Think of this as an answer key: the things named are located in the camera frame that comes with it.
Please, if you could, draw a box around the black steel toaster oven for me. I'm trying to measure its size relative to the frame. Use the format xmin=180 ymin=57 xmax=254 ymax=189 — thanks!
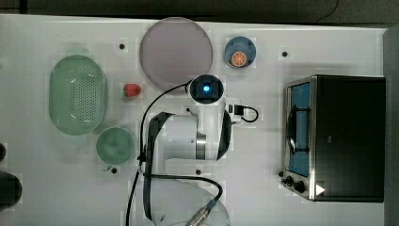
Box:
xmin=279 ymin=74 xmax=386 ymax=202

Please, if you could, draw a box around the orange slice toy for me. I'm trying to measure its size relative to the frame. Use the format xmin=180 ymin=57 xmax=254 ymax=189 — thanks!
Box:
xmin=231 ymin=51 xmax=247 ymax=68

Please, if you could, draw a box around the green perforated colander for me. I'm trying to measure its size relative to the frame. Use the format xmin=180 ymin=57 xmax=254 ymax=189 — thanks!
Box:
xmin=48 ymin=49 xmax=107 ymax=136

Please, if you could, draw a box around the black robot base cylinder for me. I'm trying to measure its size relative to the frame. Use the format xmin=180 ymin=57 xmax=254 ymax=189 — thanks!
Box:
xmin=0 ymin=171 xmax=23 ymax=211

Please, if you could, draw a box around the toy strawberry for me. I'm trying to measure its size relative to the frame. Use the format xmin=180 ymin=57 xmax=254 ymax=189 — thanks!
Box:
xmin=123 ymin=83 xmax=141 ymax=98

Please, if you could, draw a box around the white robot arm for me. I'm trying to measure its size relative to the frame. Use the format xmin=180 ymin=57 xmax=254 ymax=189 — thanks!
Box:
xmin=143 ymin=74 xmax=234 ymax=226

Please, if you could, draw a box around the blue bowl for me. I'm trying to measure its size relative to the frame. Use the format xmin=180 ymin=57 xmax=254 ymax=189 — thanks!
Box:
xmin=224 ymin=37 xmax=257 ymax=69

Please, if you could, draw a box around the green mug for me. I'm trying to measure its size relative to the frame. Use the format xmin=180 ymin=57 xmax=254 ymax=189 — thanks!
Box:
xmin=96 ymin=127 xmax=136 ymax=171

